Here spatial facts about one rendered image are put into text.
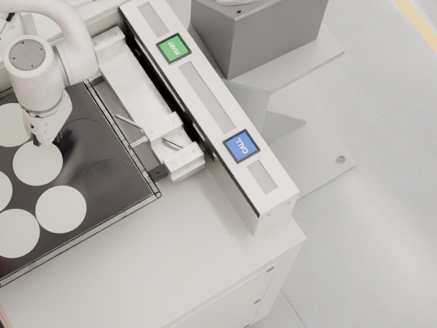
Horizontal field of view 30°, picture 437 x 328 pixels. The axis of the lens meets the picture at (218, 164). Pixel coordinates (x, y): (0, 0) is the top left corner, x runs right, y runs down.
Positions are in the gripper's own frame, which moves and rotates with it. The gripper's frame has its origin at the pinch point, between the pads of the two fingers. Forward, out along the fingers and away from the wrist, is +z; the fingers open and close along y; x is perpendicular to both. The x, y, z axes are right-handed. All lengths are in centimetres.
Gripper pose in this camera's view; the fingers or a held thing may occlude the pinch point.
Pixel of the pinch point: (52, 133)
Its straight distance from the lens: 169.4
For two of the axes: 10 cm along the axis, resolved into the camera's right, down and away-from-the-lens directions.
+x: -9.0, -4.3, 1.3
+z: -0.5, 3.8, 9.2
